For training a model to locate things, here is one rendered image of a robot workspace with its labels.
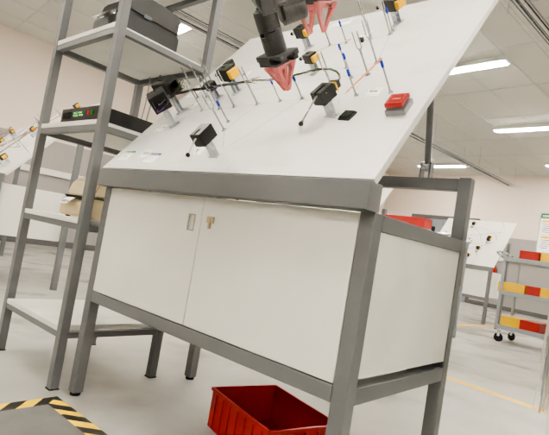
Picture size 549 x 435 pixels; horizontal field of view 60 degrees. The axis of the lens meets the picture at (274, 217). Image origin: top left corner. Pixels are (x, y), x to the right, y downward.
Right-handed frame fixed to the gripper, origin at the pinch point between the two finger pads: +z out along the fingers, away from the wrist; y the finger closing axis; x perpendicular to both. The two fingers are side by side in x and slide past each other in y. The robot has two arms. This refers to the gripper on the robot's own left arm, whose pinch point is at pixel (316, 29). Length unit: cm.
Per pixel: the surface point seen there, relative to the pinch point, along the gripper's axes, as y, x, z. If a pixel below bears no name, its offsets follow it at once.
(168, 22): 111, -15, -10
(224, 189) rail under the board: 13.0, 26.3, 39.9
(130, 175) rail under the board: 62, 34, 42
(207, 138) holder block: 26.3, 21.9, 27.4
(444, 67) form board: -20.8, -27.6, 12.5
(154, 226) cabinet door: 46, 35, 57
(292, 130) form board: 8.6, 3.6, 26.8
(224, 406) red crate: 22, 32, 119
